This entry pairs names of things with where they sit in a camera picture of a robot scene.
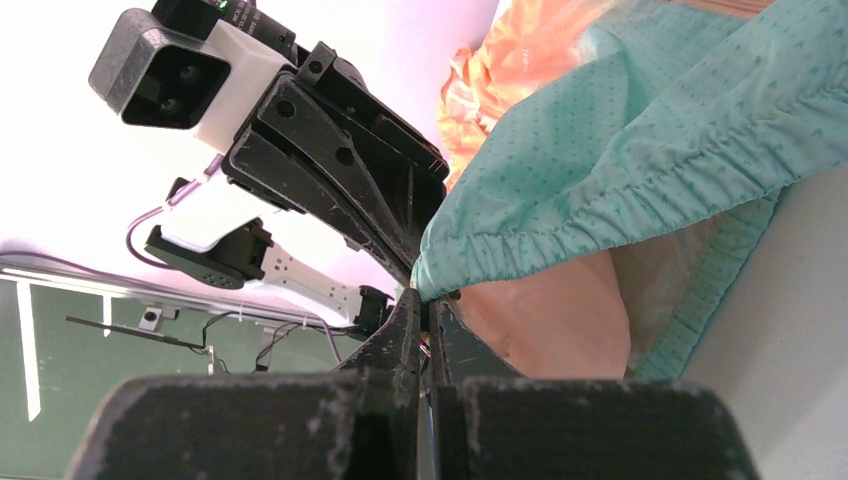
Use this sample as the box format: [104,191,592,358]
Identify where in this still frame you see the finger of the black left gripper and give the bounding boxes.
[223,72,431,283]

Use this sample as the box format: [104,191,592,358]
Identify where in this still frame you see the teal and orange jacket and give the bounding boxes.
[412,1,847,379]

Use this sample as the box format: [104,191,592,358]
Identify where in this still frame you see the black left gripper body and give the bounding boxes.
[218,40,452,220]

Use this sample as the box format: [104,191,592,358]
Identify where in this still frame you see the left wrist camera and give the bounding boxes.
[88,1,299,154]

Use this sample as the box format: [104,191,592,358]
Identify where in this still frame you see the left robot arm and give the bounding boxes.
[145,43,448,334]

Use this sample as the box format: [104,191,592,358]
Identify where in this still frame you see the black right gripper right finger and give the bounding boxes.
[429,300,759,479]

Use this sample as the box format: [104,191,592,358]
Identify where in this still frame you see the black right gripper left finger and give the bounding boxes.
[67,289,421,479]

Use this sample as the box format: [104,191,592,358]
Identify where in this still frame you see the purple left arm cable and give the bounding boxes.
[124,155,227,273]

